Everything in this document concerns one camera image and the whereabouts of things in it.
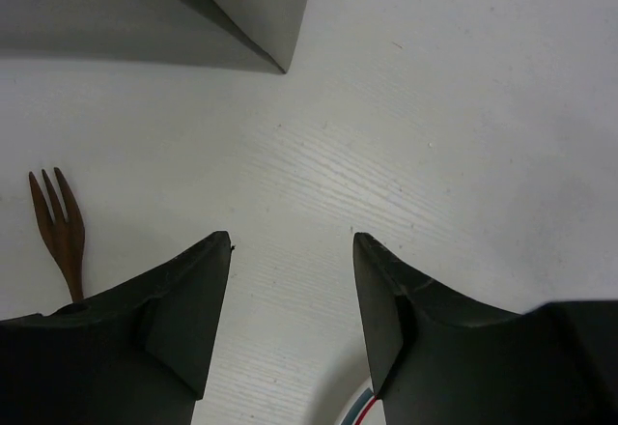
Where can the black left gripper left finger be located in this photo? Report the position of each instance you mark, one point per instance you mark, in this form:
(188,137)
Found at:
(138,353)

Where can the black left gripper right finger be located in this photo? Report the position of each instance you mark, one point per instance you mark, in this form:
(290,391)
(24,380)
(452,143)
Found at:
(437,356)

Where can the white plate with teal rim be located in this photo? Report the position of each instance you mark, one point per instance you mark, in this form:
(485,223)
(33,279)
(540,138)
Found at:
(345,388)

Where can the brown wooden fork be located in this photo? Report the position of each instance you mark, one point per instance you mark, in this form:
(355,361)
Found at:
(62,228)

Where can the grey cloth placemat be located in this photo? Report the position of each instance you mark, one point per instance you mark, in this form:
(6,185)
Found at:
(249,35)

